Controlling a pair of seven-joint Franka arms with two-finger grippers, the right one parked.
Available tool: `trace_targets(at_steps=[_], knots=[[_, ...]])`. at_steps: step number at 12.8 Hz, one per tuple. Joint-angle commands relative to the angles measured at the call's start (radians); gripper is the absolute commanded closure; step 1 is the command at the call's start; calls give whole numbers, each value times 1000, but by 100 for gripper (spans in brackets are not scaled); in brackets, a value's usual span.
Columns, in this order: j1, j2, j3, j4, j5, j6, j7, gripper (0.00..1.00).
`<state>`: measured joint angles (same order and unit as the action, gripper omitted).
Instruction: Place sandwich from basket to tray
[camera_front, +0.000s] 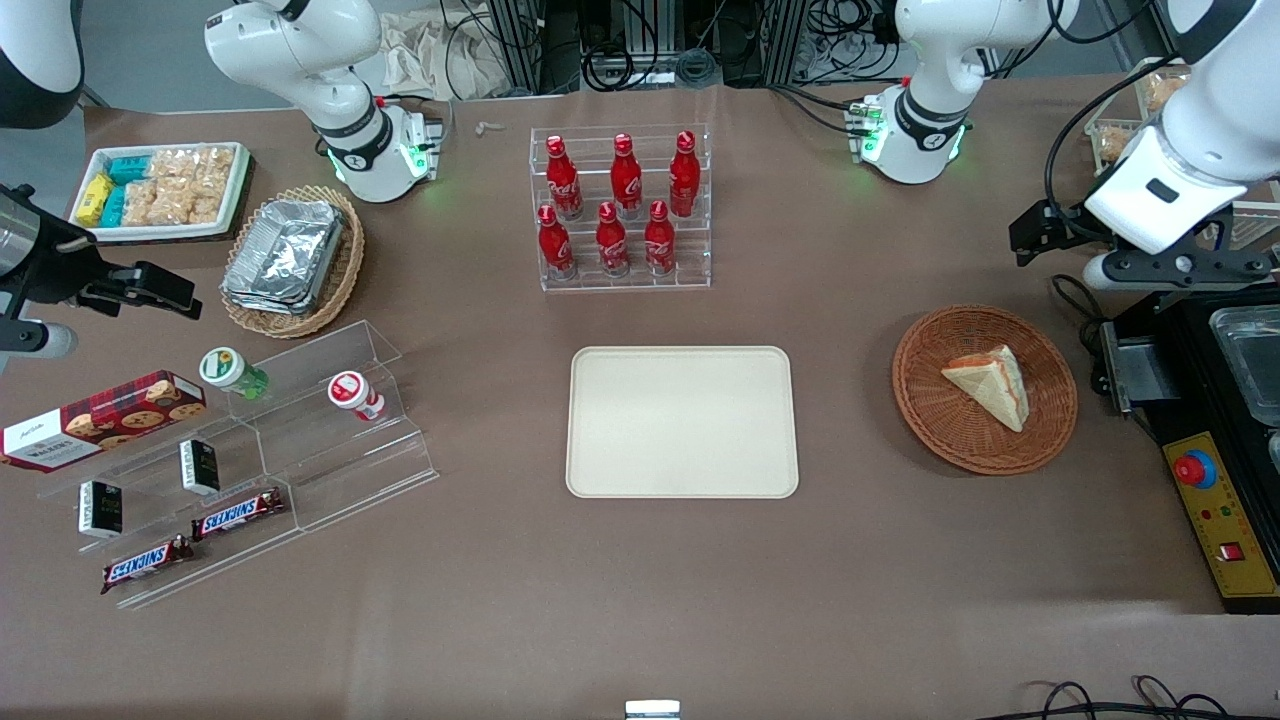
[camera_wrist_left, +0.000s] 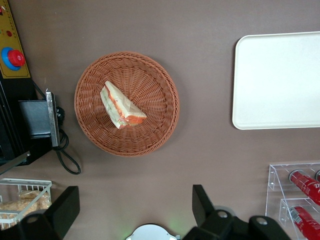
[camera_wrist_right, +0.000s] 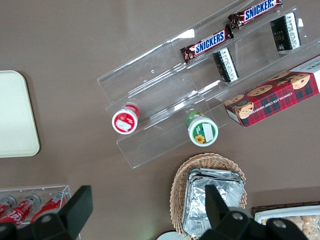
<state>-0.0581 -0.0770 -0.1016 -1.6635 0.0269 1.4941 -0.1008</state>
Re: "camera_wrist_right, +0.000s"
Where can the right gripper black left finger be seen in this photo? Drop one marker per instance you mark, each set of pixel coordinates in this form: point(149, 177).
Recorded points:
point(75, 210)

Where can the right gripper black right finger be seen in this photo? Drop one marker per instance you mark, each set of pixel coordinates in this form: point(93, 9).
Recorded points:
point(217, 212)

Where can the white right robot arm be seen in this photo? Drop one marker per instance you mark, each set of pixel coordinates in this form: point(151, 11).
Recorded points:
point(170, 237)

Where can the aluminium foil tray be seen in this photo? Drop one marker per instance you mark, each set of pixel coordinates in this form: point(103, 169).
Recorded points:
point(215, 171)
point(197, 200)

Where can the light oval wicker basket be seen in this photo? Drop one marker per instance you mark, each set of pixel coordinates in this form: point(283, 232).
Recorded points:
point(178, 195)

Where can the white rectangular snack tray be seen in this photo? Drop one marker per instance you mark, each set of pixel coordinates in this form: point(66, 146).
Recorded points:
point(287, 213)

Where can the cream plastic serving tray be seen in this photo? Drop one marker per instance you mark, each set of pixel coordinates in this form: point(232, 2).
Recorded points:
point(15, 112)

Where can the clear acrylic bottle rack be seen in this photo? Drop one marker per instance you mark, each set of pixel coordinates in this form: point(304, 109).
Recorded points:
point(37, 190)

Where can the green capped bottle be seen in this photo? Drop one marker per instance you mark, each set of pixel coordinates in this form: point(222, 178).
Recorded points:
point(203, 132)

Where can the clear rice cracker pack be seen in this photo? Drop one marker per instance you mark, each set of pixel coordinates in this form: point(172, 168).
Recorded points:
point(310, 225)

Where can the red capped bottle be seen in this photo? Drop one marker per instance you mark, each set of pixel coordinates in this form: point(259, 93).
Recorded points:
point(125, 122)

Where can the red tartan cookie box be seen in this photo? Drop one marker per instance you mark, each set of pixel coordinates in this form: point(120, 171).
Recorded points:
point(275, 97)

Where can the clear acrylic stepped shelf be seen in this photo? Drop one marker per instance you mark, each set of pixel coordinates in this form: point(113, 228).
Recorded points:
point(150, 82)

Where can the small black white box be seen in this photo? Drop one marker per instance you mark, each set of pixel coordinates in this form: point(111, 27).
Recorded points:
point(285, 32)
point(225, 66)

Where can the Snickers chocolate bar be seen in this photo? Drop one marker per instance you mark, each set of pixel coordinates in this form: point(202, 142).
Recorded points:
point(210, 42)
point(257, 11)

